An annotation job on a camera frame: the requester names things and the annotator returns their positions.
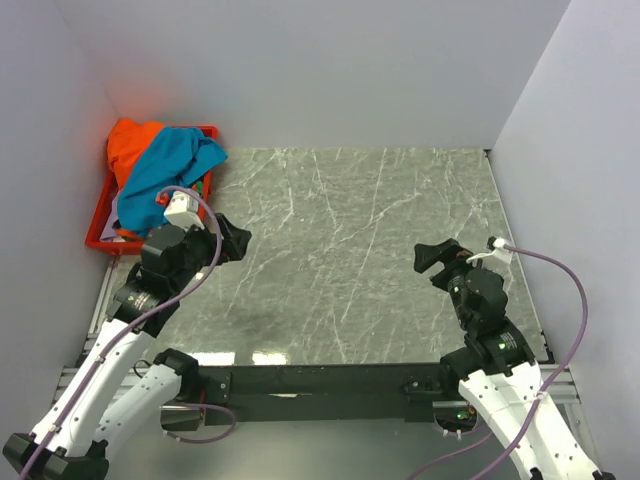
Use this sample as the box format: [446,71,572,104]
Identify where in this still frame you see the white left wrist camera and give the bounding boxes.
[156,191,204,231]

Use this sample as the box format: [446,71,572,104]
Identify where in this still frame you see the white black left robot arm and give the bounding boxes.
[2,214,252,479]

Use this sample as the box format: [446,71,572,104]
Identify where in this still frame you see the red plastic bin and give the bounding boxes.
[85,125,218,256]

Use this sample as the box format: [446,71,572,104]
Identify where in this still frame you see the orange t shirt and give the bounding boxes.
[106,118,165,190]

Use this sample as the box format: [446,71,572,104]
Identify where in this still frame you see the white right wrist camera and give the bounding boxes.
[466,236,513,268]

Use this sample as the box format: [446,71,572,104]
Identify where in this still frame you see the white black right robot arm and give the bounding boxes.
[413,237,613,479]

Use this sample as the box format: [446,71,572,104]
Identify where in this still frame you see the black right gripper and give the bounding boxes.
[413,237,479,329]

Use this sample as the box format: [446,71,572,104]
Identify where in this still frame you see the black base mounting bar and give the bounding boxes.
[177,363,471,423]

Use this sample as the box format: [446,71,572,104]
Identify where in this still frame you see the blue t shirt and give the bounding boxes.
[117,127,228,238]

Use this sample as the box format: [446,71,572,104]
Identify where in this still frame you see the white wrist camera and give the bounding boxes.
[466,236,513,268]
[156,191,204,231]

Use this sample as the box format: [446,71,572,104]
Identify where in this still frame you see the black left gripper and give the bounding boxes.
[171,211,251,291]

